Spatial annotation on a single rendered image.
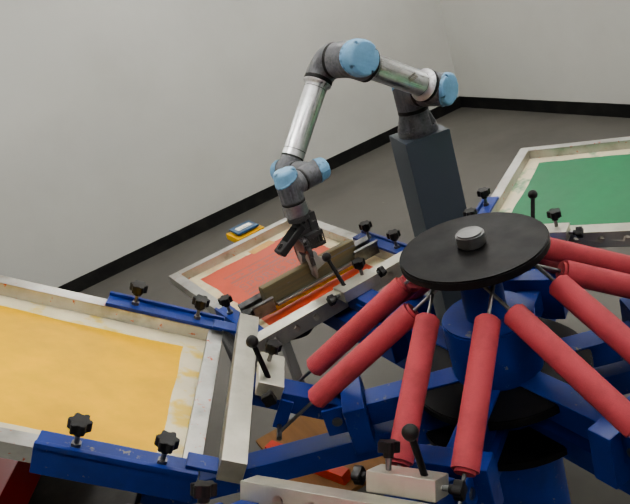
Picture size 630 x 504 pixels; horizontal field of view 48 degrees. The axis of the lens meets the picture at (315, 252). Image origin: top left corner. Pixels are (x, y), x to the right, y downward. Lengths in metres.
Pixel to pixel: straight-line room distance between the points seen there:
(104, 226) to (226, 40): 1.80
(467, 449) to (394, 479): 0.15
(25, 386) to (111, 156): 4.30
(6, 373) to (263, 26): 4.94
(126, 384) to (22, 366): 0.22
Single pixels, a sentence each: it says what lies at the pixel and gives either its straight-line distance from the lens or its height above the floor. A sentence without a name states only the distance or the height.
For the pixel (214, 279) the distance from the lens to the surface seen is 2.67.
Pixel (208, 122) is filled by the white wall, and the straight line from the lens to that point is 6.06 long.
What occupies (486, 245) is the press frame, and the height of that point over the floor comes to 1.32.
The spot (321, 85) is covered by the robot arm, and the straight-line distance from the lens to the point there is 2.39.
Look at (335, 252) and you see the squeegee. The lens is 2.31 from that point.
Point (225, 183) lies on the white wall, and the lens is 6.17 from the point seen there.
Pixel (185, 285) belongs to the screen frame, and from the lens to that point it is 2.62.
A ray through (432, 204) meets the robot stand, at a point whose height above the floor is 0.94.
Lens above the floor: 1.98
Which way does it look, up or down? 23 degrees down
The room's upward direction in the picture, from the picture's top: 18 degrees counter-clockwise
